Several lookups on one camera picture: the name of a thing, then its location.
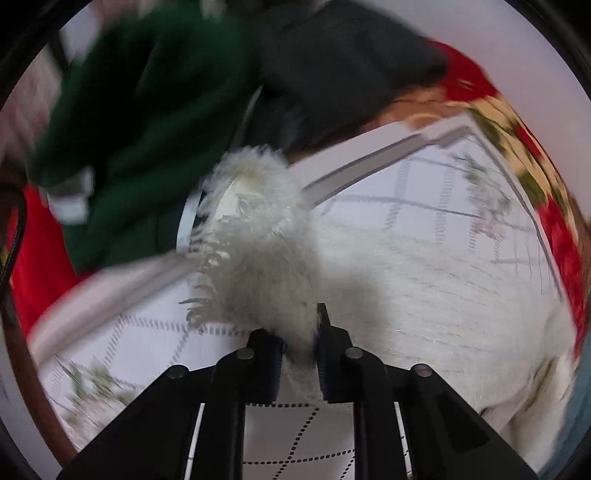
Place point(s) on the red floral blanket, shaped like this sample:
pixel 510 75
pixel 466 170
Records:
pixel 43 272

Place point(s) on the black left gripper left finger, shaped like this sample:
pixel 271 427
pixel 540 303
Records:
pixel 251 374

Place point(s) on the white grid patterned mat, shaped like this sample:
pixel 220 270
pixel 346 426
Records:
pixel 111 336

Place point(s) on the green garment white stripes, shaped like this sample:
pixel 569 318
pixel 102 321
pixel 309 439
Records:
pixel 138 124

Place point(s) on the white fluffy garment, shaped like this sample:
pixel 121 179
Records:
pixel 265 261

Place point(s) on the black garment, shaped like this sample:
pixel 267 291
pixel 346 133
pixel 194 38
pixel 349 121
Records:
pixel 326 71

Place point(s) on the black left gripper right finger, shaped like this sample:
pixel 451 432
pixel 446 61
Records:
pixel 346 372

